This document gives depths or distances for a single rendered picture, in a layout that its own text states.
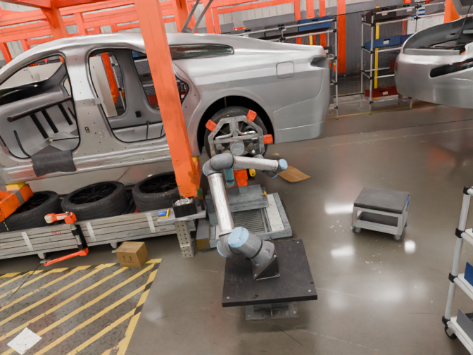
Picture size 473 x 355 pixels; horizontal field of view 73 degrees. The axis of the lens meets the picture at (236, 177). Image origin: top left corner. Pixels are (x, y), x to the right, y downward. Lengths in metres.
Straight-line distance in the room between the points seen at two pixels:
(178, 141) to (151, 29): 0.89
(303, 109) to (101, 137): 2.07
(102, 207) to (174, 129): 1.23
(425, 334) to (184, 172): 2.11
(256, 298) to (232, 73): 2.05
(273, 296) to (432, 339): 0.97
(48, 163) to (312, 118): 2.78
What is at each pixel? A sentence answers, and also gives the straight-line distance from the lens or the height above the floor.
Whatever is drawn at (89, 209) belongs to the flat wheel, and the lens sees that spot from 3.52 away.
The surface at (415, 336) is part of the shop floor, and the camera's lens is 2.43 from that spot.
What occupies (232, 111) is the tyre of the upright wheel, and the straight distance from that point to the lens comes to 3.19.
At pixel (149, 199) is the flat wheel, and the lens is 3.29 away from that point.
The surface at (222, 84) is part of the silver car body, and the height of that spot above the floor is 1.42.
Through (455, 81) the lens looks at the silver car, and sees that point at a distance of 4.30.
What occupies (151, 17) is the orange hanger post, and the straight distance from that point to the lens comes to 2.72.
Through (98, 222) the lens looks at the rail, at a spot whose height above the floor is 0.36.
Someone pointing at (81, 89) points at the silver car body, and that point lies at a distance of 3.53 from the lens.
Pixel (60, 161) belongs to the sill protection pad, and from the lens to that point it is 3.78.
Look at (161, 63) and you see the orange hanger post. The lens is 2.71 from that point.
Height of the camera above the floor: 1.79
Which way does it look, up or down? 23 degrees down
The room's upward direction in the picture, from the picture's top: 9 degrees counter-clockwise
